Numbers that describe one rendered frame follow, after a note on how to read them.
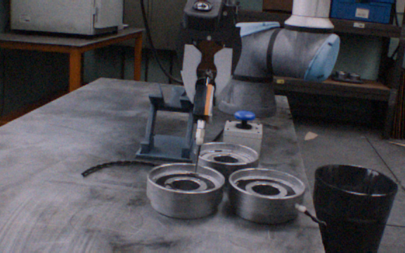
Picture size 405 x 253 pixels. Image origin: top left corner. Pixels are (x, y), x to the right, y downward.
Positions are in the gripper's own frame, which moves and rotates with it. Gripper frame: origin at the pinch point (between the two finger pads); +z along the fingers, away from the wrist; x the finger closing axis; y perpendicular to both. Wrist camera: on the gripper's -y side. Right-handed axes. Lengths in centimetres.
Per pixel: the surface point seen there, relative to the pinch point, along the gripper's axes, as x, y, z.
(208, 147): -0.8, 5.6, 9.8
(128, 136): 15.9, 17.3, 13.1
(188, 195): -0.2, -15.3, 9.3
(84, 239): 10.7, -22.9, 12.9
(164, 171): 4.4, -6.8, 9.8
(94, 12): 85, 202, -1
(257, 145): -9.3, 13.2, 11.0
